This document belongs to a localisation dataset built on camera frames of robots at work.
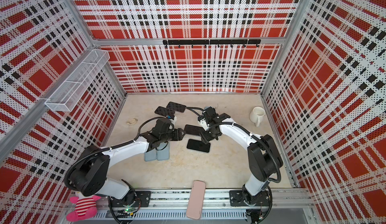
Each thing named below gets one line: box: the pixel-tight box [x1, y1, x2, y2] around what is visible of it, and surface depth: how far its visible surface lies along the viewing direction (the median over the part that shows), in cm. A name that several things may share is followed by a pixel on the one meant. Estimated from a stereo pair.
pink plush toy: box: [66, 190, 102, 222], surface depth 68 cm
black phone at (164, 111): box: [154, 105, 176, 117], surface depth 113 cm
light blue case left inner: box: [155, 141, 170, 161], surface depth 90 cm
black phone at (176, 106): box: [166, 101, 187, 113], surface depth 116 cm
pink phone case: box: [185, 180, 207, 220], surface depth 74 cm
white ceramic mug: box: [249, 106, 266, 128], surface depth 101 cm
